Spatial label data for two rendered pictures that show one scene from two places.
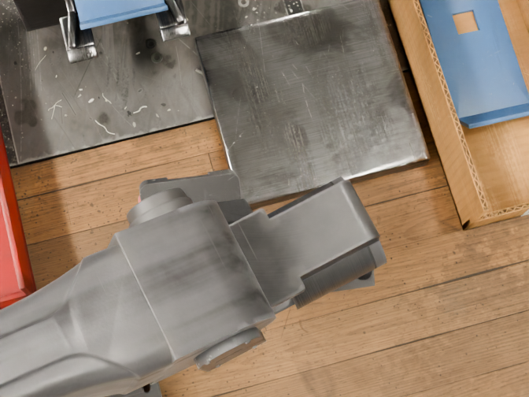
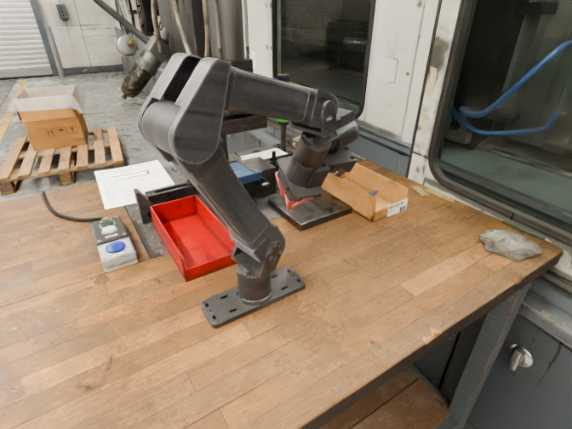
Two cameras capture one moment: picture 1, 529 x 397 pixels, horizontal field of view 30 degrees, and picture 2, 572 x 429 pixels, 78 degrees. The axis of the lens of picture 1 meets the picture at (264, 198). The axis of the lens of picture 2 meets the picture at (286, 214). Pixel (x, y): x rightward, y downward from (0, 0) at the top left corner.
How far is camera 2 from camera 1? 0.64 m
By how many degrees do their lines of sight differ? 44
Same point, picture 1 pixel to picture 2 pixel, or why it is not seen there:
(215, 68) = (277, 203)
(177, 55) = (263, 208)
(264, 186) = (305, 220)
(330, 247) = (342, 113)
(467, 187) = (367, 201)
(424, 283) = (368, 234)
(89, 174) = not seen: hidden behind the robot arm
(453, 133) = (356, 191)
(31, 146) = not seen: hidden behind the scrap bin
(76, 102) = not seen: hidden behind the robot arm
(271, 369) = (331, 261)
